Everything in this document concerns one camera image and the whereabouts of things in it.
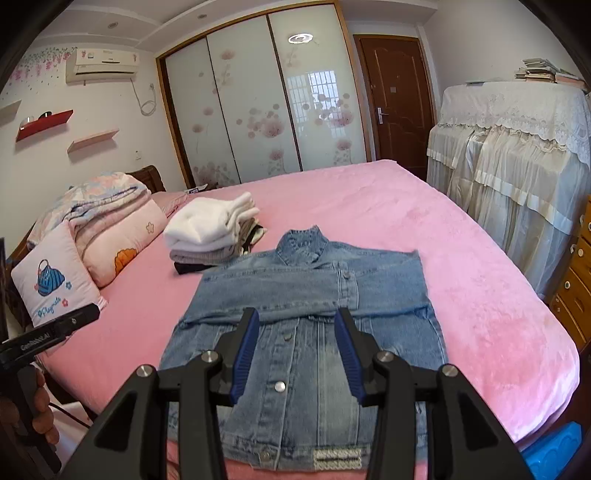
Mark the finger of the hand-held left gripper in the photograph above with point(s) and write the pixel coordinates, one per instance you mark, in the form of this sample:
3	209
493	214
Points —
78	318

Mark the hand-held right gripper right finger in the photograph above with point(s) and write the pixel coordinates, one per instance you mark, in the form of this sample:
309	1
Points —
348	364

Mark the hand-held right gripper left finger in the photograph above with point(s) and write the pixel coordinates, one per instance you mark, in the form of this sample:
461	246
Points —
242	364

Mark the blue denim jacket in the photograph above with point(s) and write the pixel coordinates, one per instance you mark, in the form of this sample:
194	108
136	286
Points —
300	286

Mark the person's left hand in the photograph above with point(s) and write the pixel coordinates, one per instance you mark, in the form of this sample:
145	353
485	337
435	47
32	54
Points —
46	415

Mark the pink pillow with bag print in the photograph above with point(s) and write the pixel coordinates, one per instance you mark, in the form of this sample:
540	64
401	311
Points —
51	277

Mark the pink pillow with flower print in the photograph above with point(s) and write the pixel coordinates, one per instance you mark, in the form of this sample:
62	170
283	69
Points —
120	235

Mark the black folded garment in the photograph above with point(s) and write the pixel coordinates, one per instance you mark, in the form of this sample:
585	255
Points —
189	268

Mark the grey folded garment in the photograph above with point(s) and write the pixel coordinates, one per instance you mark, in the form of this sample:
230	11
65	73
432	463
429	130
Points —
203	256

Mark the folded floral quilt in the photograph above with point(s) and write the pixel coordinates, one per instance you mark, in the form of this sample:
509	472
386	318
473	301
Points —
101	189

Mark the beige folded garment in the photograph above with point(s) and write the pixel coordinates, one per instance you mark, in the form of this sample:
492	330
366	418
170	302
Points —
247	230

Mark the white folded sweater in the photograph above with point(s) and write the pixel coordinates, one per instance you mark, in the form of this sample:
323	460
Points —
198	226

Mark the dark wooden headboard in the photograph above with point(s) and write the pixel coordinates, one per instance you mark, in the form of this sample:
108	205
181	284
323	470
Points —
150	177

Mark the small dark box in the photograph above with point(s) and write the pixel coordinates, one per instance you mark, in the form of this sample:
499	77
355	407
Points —
196	189

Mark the small dark object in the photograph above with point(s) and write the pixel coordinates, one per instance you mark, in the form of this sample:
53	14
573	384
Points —
46	114

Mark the blue plastic stool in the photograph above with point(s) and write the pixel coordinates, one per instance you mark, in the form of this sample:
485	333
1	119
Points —
554	452

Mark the wooden drawer cabinet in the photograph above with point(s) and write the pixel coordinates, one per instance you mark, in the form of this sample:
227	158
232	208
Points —
577	295

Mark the lace-covered furniture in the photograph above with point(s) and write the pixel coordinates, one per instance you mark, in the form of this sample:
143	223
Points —
508	152

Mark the floral sliding door wardrobe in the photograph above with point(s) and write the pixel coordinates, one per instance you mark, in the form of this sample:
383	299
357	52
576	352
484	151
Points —
249	92

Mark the brown wooden door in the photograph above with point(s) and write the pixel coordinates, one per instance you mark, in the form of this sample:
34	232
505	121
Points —
397	69

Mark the stack of books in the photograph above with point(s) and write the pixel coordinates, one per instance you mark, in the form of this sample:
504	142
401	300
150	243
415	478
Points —
535	71

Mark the light wooden wall shelf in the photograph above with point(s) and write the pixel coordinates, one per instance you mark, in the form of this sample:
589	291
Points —
92	141

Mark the red wall shelf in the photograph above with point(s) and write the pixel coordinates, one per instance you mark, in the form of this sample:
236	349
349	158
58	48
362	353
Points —
44	127

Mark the pale wall shelf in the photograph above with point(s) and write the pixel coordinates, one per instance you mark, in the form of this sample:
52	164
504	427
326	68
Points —
9	110

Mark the white wall air conditioner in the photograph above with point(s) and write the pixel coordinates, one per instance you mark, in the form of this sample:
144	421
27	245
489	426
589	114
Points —
101	62

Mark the pink flower wall sticker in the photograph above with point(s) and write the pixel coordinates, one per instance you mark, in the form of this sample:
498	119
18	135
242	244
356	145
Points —
41	57

